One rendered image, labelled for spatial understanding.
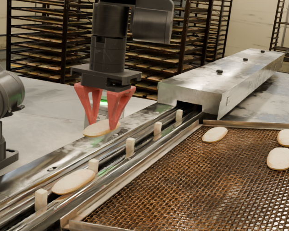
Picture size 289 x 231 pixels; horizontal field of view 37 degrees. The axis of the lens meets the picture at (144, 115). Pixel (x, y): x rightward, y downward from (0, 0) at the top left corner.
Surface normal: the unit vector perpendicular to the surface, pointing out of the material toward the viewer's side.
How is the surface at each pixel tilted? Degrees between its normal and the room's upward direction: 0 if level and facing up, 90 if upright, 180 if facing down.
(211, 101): 90
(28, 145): 0
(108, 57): 90
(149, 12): 48
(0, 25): 90
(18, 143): 0
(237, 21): 90
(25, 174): 0
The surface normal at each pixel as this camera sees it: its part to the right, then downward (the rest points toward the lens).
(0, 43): 0.90, 0.21
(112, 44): 0.30, 0.29
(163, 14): -0.05, -0.35
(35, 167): 0.10, -0.96
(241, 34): -0.42, 0.21
